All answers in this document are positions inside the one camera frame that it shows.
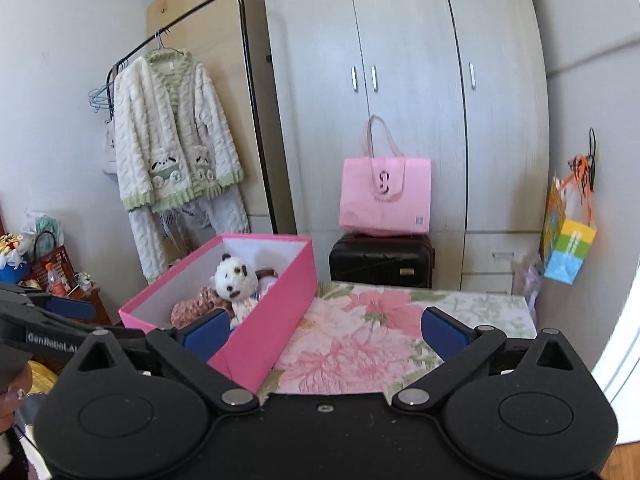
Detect wooden nightstand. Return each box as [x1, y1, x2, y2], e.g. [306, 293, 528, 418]
[65, 282, 113, 328]

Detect canvas tote bag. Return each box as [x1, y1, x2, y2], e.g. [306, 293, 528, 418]
[102, 120, 121, 176]

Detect fluffy white green cardigan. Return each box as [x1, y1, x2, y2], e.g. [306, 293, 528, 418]
[112, 49, 246, 286]

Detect black clothes rack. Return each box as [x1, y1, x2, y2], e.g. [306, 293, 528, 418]
[105, 0, 278, 236]

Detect colourful gift bag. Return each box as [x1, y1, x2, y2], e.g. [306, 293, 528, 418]
[541, 175, 598, 286]

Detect orange drink bottle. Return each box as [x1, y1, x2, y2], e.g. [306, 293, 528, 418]
[44, 262, 65, 296]

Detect plastic bag of green tissues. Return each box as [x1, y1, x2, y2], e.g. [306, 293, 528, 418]
[21, 210, 65, 248]

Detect flower bouquet in blue box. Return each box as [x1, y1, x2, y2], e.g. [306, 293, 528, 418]
[0, 232, 31, 285]

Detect panda plush toy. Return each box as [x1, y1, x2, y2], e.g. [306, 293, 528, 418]
[209, 254, 278, 323]

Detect clear plastic bag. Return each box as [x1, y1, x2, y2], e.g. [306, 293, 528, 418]
[512, 255, 543, 311]

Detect white door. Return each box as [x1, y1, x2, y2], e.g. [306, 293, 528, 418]
[592, 240, 640, 398]

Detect pink floral cloth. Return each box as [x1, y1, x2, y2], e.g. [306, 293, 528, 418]
[171, 286, 233, 328]

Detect pink cardboard box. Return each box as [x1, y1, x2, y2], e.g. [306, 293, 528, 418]
[118, 233, 318, 395]

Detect blue wire hangers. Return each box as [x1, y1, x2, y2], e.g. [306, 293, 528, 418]
[88, 82, 118, 113]

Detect red wire basket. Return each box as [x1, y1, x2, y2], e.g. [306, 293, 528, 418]
[31, 230, 71, 293]

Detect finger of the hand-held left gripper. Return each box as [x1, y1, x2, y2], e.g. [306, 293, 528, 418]
[0, 282, 97, 322]
[0, 306, 91, 336]

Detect pink tote bag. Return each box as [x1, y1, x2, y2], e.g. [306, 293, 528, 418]
[339, 115, 432, 237]

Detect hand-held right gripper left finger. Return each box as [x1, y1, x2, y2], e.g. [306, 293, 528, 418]
[70, 308, 260, 408]

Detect black suitcase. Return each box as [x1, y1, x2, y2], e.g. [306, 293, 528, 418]
[328, 232, 436, 290]

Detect person's left hand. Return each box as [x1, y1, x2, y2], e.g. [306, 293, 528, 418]
[0, 366, 33, 435]

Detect purple plush toy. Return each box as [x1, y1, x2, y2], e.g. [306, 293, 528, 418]
[255, 277, 280, 303]

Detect white wardrobe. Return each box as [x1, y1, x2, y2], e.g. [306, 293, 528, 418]
[255, 0, 551, 293]

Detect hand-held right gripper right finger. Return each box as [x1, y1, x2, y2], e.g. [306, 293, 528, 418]
[391, 306, 584, 407]

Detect light wooden cabinet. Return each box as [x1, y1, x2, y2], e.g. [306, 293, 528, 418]
[146, 0, 281, 236]

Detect orange ribbons and black ties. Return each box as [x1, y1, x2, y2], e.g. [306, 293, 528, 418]
[567, 127, 598, 196]

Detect floral tablecloth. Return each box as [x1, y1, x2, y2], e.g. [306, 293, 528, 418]
[257, 280, 538, 396]

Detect fluffy white pajama pants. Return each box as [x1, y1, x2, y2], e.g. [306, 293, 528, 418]
[165, 185, 250, 246]

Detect yellow blanket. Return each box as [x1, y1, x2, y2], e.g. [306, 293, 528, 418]
[27, 357, 63, 396]

